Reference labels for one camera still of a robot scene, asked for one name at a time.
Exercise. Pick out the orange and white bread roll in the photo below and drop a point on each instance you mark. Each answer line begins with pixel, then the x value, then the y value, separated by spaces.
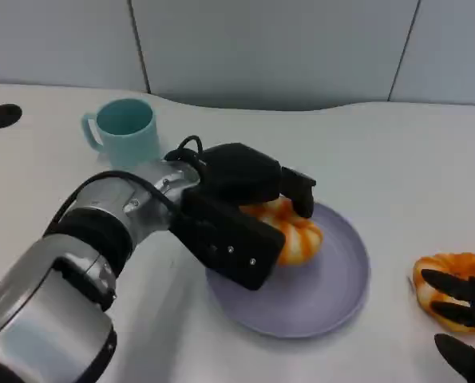
pixel 301 239
pixel 428 267

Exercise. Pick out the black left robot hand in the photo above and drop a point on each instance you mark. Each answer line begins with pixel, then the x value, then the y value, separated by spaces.
pixel 241 171

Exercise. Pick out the black table grommet hole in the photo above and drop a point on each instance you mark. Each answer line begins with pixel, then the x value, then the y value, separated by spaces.
pixel 3 115

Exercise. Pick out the pale green mug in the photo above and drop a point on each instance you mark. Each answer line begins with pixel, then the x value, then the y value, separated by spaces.
pixel 131 143

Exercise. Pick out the lilac plate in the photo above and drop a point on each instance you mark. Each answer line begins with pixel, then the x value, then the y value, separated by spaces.
pixel 309 295

